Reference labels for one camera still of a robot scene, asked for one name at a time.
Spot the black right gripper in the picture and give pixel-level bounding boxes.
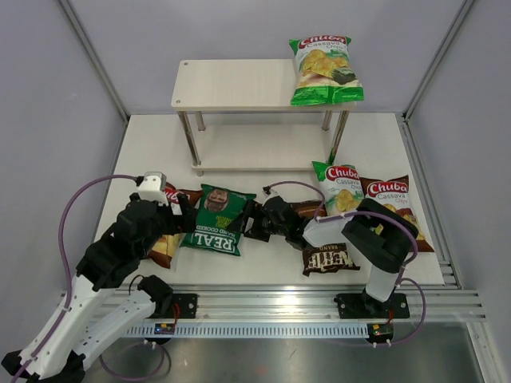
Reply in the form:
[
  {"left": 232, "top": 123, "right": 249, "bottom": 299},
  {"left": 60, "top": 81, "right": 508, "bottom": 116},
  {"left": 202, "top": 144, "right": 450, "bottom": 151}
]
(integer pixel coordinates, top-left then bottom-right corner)
[{"left": 227, "top": 199, "right": 288, "bottom": 242}]

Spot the green Real chips bag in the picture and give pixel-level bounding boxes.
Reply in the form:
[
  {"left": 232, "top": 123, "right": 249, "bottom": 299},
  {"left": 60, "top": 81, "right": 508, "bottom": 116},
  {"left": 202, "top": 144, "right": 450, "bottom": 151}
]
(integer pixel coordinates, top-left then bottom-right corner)
[{"left": 180, "top": 184, "right": 256, "bottom": 257}]

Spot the brown Kettle chips bag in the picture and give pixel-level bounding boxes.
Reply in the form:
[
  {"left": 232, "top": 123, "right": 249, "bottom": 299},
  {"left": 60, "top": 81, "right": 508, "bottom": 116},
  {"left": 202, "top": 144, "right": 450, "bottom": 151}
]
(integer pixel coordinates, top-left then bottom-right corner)
[{"left": 291, "top": 200, "right": 360, "bottom": 277}]

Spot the green Chuba seaweed bag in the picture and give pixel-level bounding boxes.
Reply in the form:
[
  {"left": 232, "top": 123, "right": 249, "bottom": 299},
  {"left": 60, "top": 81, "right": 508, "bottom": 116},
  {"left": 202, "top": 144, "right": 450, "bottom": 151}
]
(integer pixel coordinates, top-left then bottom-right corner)
[
  {"left": 289, "top": 34, "right": 364, "bottom": 107},
  {"left": 312, "top": 161, "right": 364, "bottom": 216}
]

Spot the brown chuba bag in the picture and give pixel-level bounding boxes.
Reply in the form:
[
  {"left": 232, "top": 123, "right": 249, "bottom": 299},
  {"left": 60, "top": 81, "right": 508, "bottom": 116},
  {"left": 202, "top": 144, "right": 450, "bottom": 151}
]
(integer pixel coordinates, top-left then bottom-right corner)
[
  {"left": 360, "top": 175, "right": 434, "bottom": 253},
  {"left": 147, "top": 182, "right": 204, "bottom": 271}
]

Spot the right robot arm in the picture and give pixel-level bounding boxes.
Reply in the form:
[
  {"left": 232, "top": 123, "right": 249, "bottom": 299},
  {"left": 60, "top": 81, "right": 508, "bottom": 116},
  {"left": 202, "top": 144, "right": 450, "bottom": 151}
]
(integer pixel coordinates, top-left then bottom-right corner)
[{"left": 228, "top": 195, "right": 418, "bottom": 320}]

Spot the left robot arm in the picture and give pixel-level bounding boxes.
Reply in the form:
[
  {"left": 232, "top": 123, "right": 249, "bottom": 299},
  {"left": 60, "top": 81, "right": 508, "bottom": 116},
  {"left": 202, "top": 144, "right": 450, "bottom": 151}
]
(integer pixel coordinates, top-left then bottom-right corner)
[{"left": 2, "top": 194, "right": 196, "bottom": 382}]

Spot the white two-tier shelf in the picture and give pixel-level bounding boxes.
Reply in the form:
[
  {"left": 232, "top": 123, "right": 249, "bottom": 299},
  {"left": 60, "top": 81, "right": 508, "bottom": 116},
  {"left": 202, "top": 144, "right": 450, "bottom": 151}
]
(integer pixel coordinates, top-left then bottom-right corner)
[{"left": 171, "top": 59, "right": 354, "bottom": 176}]

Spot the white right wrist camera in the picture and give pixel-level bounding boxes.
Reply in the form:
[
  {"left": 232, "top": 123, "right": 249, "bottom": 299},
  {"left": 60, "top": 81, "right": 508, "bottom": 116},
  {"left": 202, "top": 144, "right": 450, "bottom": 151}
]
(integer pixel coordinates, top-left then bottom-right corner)
[{"left": 263, "top": 185, "right": 280, "bottom": 204}]

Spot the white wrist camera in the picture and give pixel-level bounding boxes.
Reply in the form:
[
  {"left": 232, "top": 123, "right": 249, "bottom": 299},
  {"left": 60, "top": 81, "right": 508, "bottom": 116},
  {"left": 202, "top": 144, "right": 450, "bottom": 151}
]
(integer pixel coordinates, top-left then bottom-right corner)
[
  {"left": 263, "top": 185, "right": 280, "bottom": 204},
  {"left": 136, "top": 172, "right": 168, "bottom": 206}
]

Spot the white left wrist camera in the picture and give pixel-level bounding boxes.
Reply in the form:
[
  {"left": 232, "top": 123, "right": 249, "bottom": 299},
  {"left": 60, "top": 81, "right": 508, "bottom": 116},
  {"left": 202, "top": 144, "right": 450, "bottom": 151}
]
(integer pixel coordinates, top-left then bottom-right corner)
[{"left": 136, "top": 172, "right": 168, "bottom": 206}]

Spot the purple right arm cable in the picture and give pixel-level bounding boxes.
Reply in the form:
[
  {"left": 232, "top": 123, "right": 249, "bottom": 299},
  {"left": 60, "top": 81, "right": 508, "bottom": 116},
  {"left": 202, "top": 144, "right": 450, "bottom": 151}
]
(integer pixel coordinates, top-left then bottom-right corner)
[{"left": 265, "top": 181, "right": 426, "bottom": 347}]

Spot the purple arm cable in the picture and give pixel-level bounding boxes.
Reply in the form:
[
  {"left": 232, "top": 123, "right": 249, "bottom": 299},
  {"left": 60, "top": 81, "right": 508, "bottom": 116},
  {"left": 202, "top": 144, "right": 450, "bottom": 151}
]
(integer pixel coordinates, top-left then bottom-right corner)
[
  {"left": 5, "top": 175, "right": 175, "bottom": 380},
  {"left": 265, "top": 181, "right": 426, "bottom": 347}
]

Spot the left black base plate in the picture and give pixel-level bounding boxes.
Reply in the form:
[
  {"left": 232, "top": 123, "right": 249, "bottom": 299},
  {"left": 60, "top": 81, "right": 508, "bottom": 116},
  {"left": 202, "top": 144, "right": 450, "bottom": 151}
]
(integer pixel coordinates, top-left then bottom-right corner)
[{"left": 149, "top": 294, "right": 198, "bottom": 320}]

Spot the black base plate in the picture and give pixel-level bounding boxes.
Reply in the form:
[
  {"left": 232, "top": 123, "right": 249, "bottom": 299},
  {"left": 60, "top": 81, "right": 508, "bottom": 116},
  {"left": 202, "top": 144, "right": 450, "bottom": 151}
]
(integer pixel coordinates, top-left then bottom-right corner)
[
  {"left": 334, "top": 291, "right": 410, "bottom": 319},
  {"left": 149, "top": 294, "right": 198, "bottom": 320}
]

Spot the white slotted cable duct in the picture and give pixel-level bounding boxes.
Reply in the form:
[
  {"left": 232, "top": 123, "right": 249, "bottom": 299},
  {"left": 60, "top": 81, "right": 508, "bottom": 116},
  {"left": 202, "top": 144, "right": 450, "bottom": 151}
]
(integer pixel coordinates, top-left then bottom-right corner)
[{"left": 124, "top": 322, "right": 369, "bottom": 339}]

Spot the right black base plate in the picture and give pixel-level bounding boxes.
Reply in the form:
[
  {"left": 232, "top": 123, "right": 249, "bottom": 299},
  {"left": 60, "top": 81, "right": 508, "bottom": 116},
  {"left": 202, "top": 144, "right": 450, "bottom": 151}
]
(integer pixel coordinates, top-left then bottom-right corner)
[{"left": 334, "top": 291, "right": 410, "bottom": 319}]

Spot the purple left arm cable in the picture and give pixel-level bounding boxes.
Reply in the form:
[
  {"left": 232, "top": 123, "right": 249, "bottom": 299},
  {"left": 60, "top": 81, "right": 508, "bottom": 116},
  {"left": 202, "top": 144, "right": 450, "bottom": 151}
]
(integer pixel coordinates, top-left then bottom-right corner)
[{"left": 5, "top": 175, "right": 175, "bottom": 380}]

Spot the aluminium mounting rail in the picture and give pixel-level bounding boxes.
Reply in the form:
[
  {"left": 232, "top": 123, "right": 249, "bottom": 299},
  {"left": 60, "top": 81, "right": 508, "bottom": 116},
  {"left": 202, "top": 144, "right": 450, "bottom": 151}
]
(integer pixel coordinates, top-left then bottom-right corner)
[{"left": 172, "top": 284, "right": 487, "bottom": 322}]

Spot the aluminium frame post left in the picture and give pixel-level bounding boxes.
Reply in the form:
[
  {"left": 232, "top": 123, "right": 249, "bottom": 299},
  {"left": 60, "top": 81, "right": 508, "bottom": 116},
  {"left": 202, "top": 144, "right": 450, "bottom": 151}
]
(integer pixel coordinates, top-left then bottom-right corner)
[{"left": 56, "top": 0, "right": 130, "bottom": 125}]

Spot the aluminium frame post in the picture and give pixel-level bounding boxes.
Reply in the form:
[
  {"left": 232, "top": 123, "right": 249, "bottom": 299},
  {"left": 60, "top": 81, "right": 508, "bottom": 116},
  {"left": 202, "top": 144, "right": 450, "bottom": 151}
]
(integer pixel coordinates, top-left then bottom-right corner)
[
  {"left": 56, "top": 0, "right": 130, "bottom": 125},
  {"left": 402, "top": 0, "right": 477, "bottom": 123}
]

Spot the aluminium frame post right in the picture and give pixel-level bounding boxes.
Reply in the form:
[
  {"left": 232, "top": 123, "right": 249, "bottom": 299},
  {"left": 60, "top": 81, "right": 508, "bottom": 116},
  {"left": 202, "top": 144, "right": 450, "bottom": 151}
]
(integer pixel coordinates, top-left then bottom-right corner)
[{"left": 402, "top": 0, "right": 477, "bottom": 123}]

